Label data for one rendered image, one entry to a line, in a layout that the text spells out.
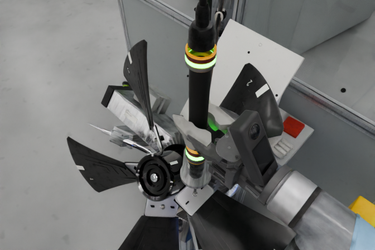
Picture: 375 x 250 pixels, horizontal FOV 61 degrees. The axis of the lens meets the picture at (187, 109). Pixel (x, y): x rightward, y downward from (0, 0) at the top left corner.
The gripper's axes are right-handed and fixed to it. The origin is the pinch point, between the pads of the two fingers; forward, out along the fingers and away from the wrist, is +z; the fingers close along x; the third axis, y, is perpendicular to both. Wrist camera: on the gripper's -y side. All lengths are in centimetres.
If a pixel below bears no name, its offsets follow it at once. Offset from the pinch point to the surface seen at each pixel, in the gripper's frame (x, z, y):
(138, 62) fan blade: 10.1, 27.5, 13.2
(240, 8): 70, 37, 30
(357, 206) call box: 33, -35, 43
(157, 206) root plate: -7.3, 4.0, 38.9
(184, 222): -1, -1, 54
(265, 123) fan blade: 13.3, -9.6, 7.9
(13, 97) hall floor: -1, 194, 153
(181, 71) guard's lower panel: 70, 72, 89
